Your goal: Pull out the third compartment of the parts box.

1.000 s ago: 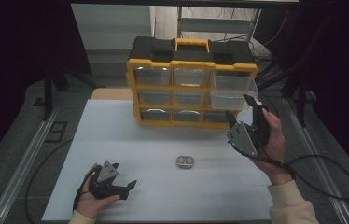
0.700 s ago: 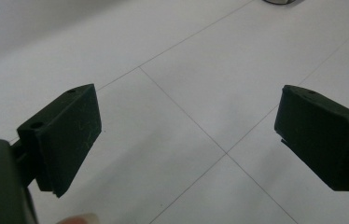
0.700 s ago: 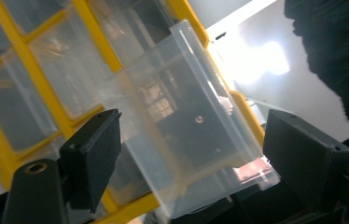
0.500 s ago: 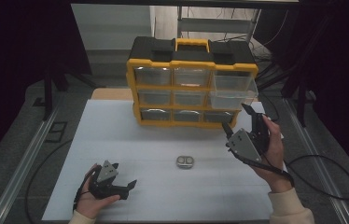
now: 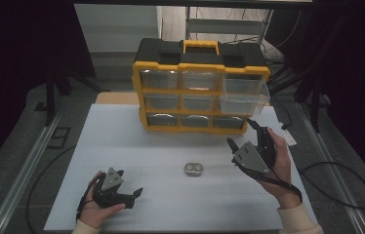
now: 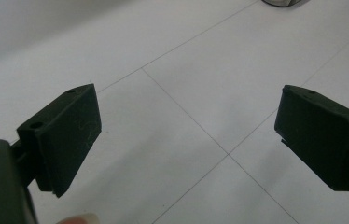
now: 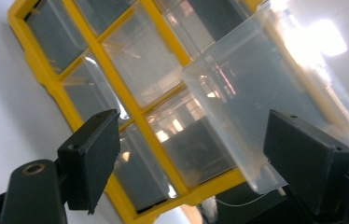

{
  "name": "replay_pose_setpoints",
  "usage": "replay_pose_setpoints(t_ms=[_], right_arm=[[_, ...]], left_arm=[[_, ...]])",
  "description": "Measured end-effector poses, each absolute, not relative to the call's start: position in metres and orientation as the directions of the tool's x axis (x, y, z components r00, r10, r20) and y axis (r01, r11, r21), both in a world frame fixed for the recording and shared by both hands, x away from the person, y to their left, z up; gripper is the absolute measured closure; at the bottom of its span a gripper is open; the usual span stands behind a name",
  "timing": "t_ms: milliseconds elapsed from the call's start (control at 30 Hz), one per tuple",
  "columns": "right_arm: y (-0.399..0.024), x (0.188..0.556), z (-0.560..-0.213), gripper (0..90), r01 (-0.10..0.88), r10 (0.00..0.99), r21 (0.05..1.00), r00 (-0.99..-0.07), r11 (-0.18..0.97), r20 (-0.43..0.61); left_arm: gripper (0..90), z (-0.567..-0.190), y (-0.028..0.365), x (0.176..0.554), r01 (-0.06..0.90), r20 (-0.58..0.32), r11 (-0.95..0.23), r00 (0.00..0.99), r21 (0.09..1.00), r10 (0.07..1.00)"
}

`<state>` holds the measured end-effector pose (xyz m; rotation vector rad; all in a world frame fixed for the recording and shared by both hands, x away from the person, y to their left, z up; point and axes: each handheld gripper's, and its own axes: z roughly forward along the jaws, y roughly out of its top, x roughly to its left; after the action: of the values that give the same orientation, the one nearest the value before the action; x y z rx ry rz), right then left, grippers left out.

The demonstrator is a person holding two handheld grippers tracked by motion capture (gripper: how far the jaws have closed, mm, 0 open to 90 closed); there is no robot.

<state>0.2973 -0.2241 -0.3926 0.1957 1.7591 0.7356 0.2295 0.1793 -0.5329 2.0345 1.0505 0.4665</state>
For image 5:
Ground white tag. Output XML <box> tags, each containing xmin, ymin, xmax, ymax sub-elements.
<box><xmin>282</xmin><ymin>129</ymin><xmax>298</xmax><ymax>147</ymax></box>

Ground person's left hand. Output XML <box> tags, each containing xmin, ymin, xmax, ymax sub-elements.
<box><xmin>77</xmin><ymin>171</ymin><xmax>128</xmax><ymax>229</ymax></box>

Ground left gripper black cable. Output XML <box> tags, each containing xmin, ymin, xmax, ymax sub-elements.
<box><xmin>75</xmin><ymin>176</ymin><xmax>101</xmax><ymax>223</ymax></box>

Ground black tripod stand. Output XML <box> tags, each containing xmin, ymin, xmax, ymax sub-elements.
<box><xmin>266</xmin><ymin>62</ymin><xmax>333</xmax><ymax>135</ymax></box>
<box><xmin>33</xmin><ymin>66</ymin><xmax>104</xmax><ymax>128</ymax></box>

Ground aluminium floor rail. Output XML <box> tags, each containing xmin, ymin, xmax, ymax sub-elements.
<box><xmin>296</xmin><ymin>101</ymin><xmax>365</xmax><ymax>234</ymax></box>
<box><xmin>0</xmin><ymin>105</ymin><xmax>69</xmax><ymax>234</ymax></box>

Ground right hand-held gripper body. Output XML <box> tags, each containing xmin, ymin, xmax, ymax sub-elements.
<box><xmin>231</xmin><ymin>126</ymin><xmax>278</xmax><ymax>175</ymax></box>

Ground grid of clear drawers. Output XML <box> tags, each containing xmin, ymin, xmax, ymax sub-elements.
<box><xmin>140</xmin><ymin>68</ymin><xmax>247</xmax><ymax>130</ymax></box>

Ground wooden table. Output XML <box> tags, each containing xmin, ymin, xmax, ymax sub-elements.
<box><xmin>95</xmin><ymin>91</ymin><xmax>271</xmax><ymax>107</ymax></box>

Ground black floor cable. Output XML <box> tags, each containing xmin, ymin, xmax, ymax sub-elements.
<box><xmin>299</xmin><ymin>161</ymin><xmax>365</xmax><ymax>210</ymax></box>
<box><xmin>24</xmin><ymin>145</ymin><xmax>77</xmax><ymax>234</ymax></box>

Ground person's right hand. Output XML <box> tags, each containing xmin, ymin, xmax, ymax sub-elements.
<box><xmin>257</xmin><ymin>127</ymin><xmax>303</xmax><ymax>210</ymax></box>

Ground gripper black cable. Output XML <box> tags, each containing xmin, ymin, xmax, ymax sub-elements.
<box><xmin>75</xmin><ymin>176</ymin><xmax>101</xmax><ymax>223</ymax></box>
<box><xmin>234</xmin><ymin>160</ymin><xmax>304</xmax><ymax>203</ymax></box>

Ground small silver case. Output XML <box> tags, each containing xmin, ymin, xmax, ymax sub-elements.
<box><xmin>183</xmin><ymin>162</ymin><xmax>204</xmax><ymax>177</ymax></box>

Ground metal shelf rack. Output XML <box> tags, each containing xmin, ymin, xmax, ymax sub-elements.
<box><xmin>184</xmin><ymin>6</ymin><xmax>274</xmax><ymax>45</ymax></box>

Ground dark curtain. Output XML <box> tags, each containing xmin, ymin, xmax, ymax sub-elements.
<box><xmin>264</xmin><ymin>0</ymin><xmax>365</xmax><ymax>189</ymax></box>
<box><xmin>0</xmin><ymin>0</ymin><xmax>97</xmax><ymax>183</ymax></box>

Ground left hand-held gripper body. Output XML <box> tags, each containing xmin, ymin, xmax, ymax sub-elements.
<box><xmin>91</xmin><ymin>167</ymin><xmax>136</xmax><ymax>210</ymax></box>

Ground white table cover sheet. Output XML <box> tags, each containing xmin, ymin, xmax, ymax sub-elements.
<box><xmin>43</xmin><ymin>103</ymin><xmax>321</xmax><ymax>232</ymax></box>

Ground clear plastic storage drawer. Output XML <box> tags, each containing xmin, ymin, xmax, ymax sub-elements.
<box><xmin>218</xmin><ymin>73</ymin><xmax>271</xmax><ymax>116</ymax></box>

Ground yellow black drawer organizer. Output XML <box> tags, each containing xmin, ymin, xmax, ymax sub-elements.
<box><xmin>131</xmin><ymin>37</ymin><xmax>271</xmax><ymax>136</ymax></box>

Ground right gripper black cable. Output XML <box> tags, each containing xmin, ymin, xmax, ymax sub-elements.
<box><xmin>234</xmin><ymin>160</ymin><xmax>304</xmax><ymax>203</ymax></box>

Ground black floor bracket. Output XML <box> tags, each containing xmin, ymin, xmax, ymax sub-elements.
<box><xmin>47</xmin><ymin>126</ymin><xmax>71</xmax><ymax>150</ymax></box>

